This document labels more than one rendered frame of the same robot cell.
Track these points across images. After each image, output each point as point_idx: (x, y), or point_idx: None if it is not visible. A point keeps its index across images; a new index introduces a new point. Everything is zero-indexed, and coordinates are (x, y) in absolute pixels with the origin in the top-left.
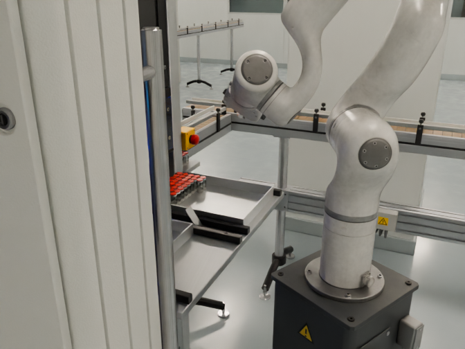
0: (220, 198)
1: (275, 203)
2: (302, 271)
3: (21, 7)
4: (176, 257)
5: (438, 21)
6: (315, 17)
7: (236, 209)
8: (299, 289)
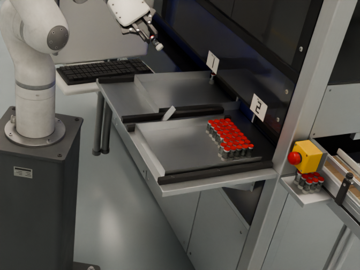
0: (195, 155)
1: (150, 172)
2: (65, 126)
3: None
4: (141, 99)
5: None
6: None
7: (165, 148)
8: (57, 114)
